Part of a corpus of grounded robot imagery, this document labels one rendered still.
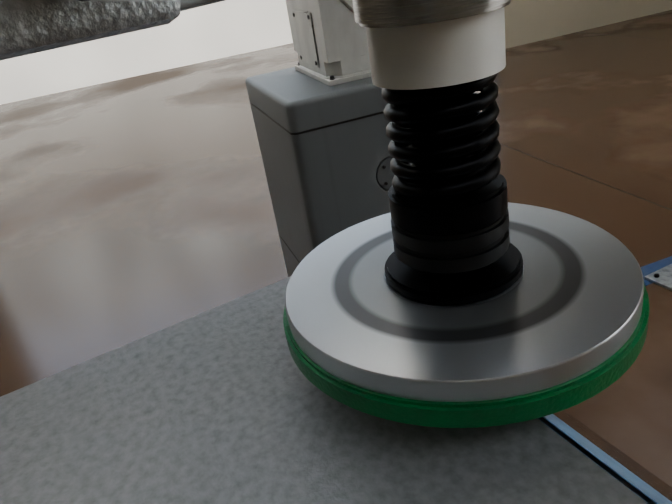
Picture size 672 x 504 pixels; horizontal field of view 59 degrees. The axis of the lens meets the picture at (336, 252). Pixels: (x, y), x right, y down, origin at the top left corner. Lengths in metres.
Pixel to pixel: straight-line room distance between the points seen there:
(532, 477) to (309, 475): 0.11
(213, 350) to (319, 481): 0.15
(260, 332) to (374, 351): 0.16
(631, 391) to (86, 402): 1.44
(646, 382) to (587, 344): 1.43
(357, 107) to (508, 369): 0.96
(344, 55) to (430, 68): 0.96
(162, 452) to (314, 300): 0.13
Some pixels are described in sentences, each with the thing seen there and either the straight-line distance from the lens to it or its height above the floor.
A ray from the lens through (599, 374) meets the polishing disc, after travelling 0.32.
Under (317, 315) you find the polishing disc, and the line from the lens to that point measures 0.35.
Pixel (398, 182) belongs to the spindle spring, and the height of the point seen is 0.97.
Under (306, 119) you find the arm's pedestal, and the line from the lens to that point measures 1.18.
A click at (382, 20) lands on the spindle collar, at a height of 1.06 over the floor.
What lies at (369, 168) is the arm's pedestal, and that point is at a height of 0.68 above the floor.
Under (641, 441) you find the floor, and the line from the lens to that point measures 1.58.
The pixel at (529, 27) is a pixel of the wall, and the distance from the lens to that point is 6.38.
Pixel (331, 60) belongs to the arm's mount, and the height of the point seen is 0.90.
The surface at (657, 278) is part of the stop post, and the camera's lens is 2.16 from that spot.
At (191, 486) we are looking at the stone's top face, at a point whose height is 0.85.
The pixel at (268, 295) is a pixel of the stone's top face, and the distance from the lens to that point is 0.50.
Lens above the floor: 1.09
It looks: 27 degrees down
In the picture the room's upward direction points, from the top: 10 degrees counter-clockwise
